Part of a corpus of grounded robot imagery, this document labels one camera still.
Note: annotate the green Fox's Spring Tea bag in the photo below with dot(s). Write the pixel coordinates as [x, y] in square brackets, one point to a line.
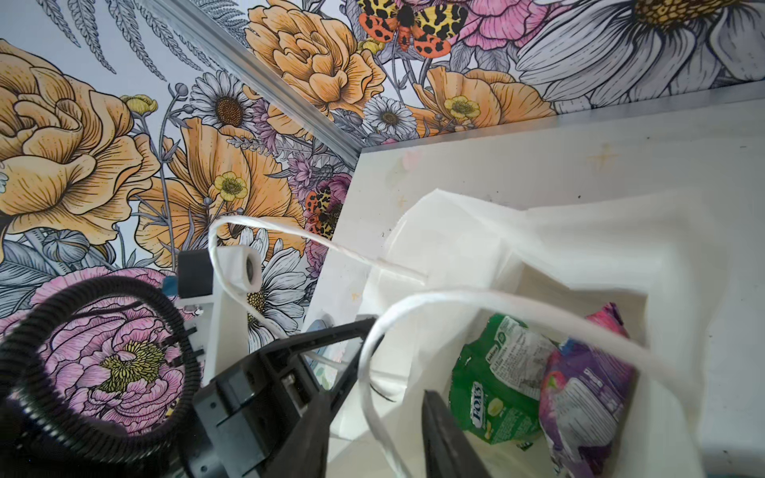
[495, 387]

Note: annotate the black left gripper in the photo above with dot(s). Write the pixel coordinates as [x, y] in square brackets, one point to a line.
[244, 416]

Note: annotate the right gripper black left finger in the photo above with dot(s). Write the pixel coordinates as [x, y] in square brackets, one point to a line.
[305, 452]

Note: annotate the left aluminium corner post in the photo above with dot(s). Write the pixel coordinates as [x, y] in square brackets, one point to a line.
[197, 27]

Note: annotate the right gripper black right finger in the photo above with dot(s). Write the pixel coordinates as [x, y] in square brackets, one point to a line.
[447, 452]

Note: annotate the purple Fox's candy bag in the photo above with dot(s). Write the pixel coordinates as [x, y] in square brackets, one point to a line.
[583, 397]

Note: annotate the white printed paper bag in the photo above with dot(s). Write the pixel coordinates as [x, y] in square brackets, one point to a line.
[641, 279]

